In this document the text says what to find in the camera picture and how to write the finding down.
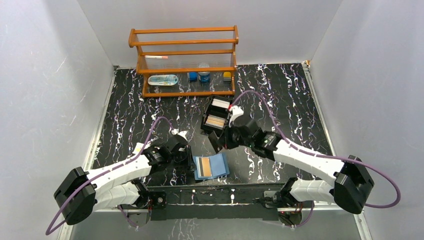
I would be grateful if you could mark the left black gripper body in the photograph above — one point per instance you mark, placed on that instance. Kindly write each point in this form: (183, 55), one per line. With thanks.
(187, 158)

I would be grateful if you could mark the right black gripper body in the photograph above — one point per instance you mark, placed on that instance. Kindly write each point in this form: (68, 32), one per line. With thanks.
(233, 139)

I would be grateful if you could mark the orange credit card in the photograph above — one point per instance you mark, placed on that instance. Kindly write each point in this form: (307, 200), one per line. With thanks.
(204, 167)

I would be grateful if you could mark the blue card holder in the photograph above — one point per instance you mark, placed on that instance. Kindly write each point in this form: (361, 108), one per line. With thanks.
(219, 166)

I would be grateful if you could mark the black card tray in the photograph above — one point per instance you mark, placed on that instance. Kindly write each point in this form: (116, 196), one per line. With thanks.
(216, 114)

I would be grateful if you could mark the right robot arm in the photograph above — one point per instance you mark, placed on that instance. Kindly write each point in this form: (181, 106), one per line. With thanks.
(347, 184)

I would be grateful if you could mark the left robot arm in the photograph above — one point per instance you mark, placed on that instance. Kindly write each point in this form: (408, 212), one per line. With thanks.
(118, 187)

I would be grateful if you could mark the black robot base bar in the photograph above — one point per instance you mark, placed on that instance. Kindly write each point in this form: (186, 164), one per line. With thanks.
(231, 201)

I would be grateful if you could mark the white card stack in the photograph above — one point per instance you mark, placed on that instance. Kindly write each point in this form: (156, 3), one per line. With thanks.
(220, 103)

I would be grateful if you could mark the small white and yellow box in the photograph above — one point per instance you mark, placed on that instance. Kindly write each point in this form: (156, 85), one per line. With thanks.
(138, 149)

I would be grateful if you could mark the yellow and grey sponge block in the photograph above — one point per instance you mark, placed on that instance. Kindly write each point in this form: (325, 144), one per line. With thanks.
(227, 76)

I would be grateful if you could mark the blue lidded jar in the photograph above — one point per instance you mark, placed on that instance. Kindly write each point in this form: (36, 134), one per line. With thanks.
(203, 76)

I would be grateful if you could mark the small blue box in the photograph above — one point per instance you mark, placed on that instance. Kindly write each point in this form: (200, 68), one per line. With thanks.
(192, 76)

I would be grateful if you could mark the toothbrush blister pack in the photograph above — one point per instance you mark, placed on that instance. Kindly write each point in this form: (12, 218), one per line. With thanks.
(163, 80)

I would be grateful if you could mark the white and orange tube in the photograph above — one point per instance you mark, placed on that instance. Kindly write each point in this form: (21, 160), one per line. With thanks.
(156, 57)

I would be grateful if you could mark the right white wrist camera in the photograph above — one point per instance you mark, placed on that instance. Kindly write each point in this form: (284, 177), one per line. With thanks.
(234, 112)

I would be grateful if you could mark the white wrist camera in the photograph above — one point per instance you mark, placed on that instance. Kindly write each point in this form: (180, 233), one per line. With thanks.
(234, 112)
(181, 133)

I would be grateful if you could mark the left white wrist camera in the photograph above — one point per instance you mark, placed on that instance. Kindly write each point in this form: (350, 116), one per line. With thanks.
(181, 133)

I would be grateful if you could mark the orange wooden wire shelf rack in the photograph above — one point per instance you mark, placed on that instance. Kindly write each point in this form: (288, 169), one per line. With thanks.
(186, 49)

